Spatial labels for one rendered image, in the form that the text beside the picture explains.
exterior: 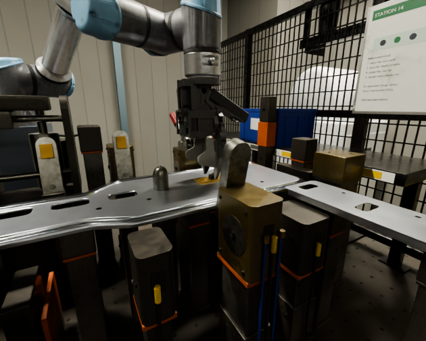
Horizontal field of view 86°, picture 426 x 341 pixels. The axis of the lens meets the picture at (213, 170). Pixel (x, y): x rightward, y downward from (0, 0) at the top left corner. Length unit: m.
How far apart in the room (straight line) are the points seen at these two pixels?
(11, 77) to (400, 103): 1.24
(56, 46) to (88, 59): 2.19
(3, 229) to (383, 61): 0.96
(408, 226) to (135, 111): 3.04
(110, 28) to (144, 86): 2.77
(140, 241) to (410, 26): 0.84
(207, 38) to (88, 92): 2.74
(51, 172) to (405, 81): 0.92
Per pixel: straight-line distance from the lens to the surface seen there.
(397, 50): 0.89
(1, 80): 1.09
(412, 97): 0.86
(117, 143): 0.61
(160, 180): 0.48
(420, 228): 0.45
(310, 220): 0.43
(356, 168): 0.62
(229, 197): 0.33
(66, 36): 0.98
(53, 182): 0.60
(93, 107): 3.16
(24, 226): 0.43
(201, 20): 0.49
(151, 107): 3.25
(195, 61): 0.48
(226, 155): 0.34
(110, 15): 0.48
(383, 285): 0.83
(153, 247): 0.32
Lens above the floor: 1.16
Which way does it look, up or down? 15 degrees down
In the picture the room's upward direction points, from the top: straight up
